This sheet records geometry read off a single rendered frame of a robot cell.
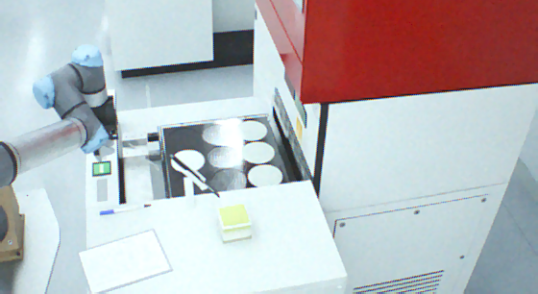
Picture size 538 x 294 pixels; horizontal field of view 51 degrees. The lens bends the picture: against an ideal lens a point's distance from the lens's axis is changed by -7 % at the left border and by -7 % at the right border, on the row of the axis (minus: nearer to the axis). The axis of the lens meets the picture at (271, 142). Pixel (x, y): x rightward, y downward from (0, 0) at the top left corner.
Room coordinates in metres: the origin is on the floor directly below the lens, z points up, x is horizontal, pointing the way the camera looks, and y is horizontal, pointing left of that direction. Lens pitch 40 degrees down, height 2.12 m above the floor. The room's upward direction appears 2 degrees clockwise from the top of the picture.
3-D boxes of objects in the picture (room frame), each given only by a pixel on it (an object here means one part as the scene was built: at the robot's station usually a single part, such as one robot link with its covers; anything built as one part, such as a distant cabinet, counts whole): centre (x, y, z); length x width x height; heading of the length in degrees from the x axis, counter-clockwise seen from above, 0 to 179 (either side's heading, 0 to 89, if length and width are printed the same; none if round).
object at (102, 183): (1.36, 0.51, 0.89); 0.55 x 0.09 x 0.14; 14
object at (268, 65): (1.62, -0.03, 1.02); 0.82 x 0.03 x 0.40; 14
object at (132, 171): (1.30, 0.40, 0.87); 0.36 x 0.08 x 0.03; 14
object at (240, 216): (1.02, 0.08, 1.00); 0.07 x 0.07 x 0.07; 18
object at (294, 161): (1.45, -0.06, 0.89); 0.44 x 0.02 x 0.10; 14
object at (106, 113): (1.24, 0.46, 1.14); 0.09 x 0.08 x 0.12; 104
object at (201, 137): (1.38, 0.14, 0.90); 0.34 x 0.34 x 0.01; 14
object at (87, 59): (1.24, 0.47, 1.30); 0.09 x 0.08 x 0.11; 142
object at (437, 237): (1.71, -0.36, 0.41); 0.82 x 0.71 x 0.82; 14
